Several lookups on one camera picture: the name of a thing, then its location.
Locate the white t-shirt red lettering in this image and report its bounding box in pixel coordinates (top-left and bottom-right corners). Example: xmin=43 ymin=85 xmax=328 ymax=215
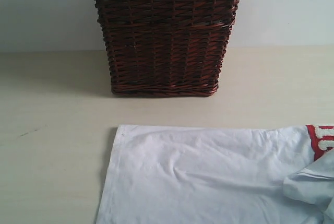
xmin=96 ymin=124 xmax=333 ymax=223

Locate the dark red wicker basket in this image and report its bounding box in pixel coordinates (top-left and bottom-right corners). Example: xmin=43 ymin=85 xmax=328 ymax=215
xmin=94 ymin=0 xmax=240 ymax=97

